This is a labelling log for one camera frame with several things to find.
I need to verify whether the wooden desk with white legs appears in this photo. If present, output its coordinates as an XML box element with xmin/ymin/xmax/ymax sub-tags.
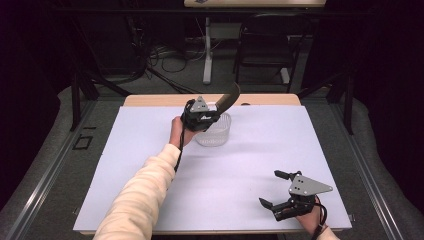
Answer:
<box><xmin>183</xmin><ymin>0</ymin><xmax>327</xmax><ymax>86</ymax></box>

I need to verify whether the person's left hand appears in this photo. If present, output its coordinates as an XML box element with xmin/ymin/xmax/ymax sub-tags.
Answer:
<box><xmin>168</xmin><ymin>116</ymin><xmax>202</xmax><ymax>150</ymax></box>

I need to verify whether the black metal stand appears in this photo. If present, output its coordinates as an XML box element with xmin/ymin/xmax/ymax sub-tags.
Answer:
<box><xmin>296</xmin><ymin>66</ymin><xmax>356</xmax><ymax>136</ymax></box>
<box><xmin>68</xmin><ymin>19</ymin><xmax>134</xmax><ymax>133</ymax></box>

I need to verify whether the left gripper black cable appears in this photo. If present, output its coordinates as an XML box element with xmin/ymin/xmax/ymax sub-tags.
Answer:
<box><xmin>173</xmin><ymin>98</ymin><xmax>197</xmax><ymax>173</ymax></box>

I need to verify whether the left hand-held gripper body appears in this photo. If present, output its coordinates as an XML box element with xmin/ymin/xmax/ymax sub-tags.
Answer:
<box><xmin>180</xmin><ymin>95</ymin><xmax>222</xmax><ymax>132</ymax></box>

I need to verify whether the person's right hand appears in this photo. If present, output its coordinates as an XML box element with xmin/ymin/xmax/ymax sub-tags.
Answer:
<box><xmin>294</xmin><ymin>199</ymin><xmax>326</xmax><ymax>236</ymax></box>

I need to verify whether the black chair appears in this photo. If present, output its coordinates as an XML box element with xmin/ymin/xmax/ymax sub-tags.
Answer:
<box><xmin>232</xmin><ymin>13</ymin><xmax>313</xmax><ymax>95</ymax></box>

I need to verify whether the dark curtain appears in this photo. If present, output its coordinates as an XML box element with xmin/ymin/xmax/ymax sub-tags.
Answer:
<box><xmin>301</xmin><ymin>0</ymin><xmax>424</xmax><ymax>218</ymax></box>
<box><xmin>0</xmin><ymin>0</ymin><xmax>73</xmax><ymax>211</ymax></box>

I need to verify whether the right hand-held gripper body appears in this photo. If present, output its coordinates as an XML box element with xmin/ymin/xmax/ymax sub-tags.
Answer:
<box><xmin>271</xmin><ymin>170</ymin><xmax>334</xmax><ymax>222</ymax></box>

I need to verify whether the wooden table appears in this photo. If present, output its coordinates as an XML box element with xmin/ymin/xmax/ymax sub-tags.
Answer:
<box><xmin>72</xmin><ymin>93</ymin><xmax>353</xmax><ymax>236</ymax></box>

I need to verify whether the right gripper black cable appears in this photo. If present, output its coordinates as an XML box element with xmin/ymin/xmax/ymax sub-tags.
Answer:
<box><xmin>309</xmin><ymin>195</ymin><xmax>329</xmax><ymax>240</ymax></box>

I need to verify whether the white table sheet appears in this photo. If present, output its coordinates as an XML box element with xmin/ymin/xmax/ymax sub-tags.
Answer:
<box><xmin>72</xmin><ymin>104</ymin><xmax>353</xmax><ymax>233</ymax></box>

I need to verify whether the aluminium floor rail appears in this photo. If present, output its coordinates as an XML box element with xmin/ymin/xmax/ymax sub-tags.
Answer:
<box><xmin>328</xmin><ymin>102</ymin><xmax>407</xmax><ymax>240</ymax></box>
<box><xmin>3</xmin><ymin>99</ymin><xmax>98</xmax><ymax>240</ymax></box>

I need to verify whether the tangle of floor cables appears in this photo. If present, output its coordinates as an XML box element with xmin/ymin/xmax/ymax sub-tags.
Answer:
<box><xmin>131</xmin><ymin>31</ymin><xmax>208</xmax><ymax>95</ymax></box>

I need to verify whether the clear plastic bowl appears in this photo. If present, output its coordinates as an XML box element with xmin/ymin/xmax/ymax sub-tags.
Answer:
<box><xmin>194</xmin><ymin>102</ymin><xmax>233</xmax><ymax>148</ymax></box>

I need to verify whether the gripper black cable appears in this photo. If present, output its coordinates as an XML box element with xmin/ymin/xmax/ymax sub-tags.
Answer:
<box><xmin>309</xmin><ymin>195</ymin><xmax>329</xmax><ymax>240</ymax></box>
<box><xmin>173</xmin><ymin>98</ymin><xmax>197</xmax><ymax>173</ymax></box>

